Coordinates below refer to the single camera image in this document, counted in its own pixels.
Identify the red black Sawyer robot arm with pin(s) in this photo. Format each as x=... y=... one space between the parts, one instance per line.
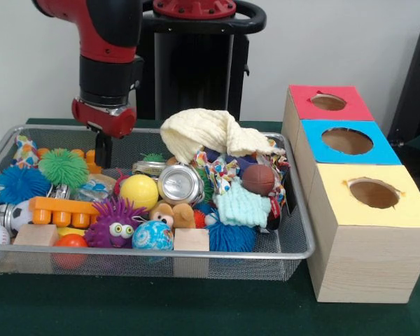
x=101 y=35

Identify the orange toy building brick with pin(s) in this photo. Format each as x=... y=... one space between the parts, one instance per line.
x=63 y=206

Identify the red orange ball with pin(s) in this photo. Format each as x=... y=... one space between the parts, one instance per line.
x=71 y=242

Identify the purple spiky ball with eyes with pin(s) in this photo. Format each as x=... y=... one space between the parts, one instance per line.
x=105 y=218

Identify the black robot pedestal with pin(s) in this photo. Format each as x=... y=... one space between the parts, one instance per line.
x=203 y=70

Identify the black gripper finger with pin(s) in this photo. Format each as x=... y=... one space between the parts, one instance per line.
x=99 y=148
x=108 y=150

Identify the crushed clear plastic bottle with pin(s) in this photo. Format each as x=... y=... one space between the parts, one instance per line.
x=94 y=189

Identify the wooden box with three holes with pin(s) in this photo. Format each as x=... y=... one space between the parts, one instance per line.
x=364 y=262

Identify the blue white patterned ball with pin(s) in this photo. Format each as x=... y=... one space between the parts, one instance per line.
x=152 y=235

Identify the dark green table cloth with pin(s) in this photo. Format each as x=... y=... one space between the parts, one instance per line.
x=161 y=308

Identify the brown toy football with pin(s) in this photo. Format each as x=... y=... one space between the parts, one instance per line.
x=258 y=179

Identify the green spiky ball with eyes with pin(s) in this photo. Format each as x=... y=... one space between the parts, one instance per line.
x=63 y=167

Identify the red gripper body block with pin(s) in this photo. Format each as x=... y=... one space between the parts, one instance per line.
x=115 y=122

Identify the smooth yellow ball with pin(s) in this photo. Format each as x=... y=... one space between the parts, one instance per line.
x=139 y=192

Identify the shallow silver mesh bin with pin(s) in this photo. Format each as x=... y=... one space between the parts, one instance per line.
x=231 y=269

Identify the blue spiky rubber ball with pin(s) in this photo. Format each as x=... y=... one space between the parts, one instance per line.
x=21 y=182

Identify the black upright panel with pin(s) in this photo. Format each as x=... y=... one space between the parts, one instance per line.
x=416 y=87

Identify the cream knitted cloth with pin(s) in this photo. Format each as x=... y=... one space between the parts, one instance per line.
x=203 y=129

